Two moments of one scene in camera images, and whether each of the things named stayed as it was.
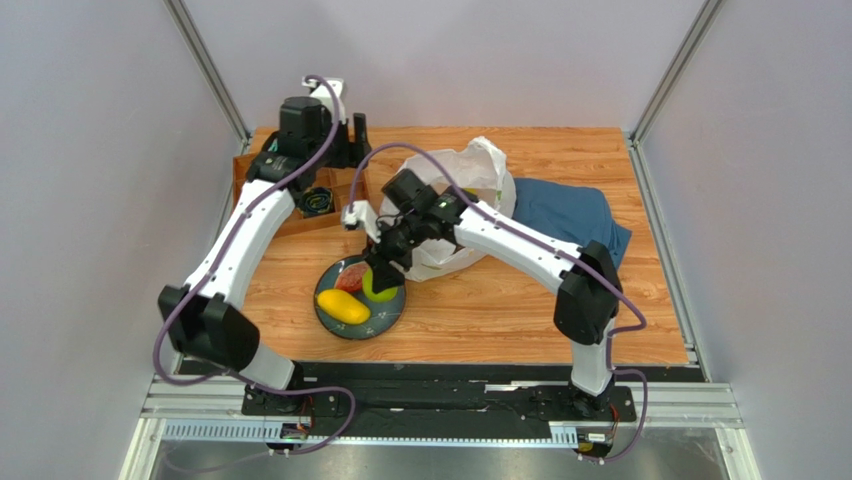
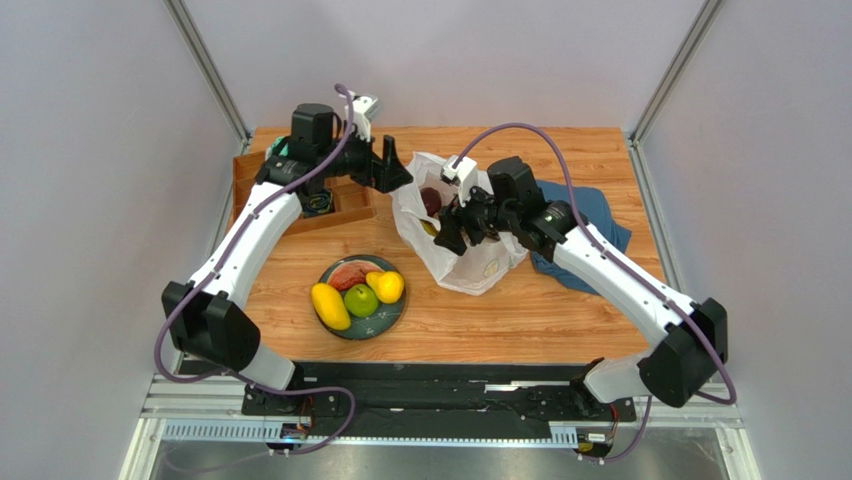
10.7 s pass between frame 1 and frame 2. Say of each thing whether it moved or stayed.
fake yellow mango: moved
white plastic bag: moved
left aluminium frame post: stayed
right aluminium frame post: stayed
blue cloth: stayed
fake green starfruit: moved
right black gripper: moved
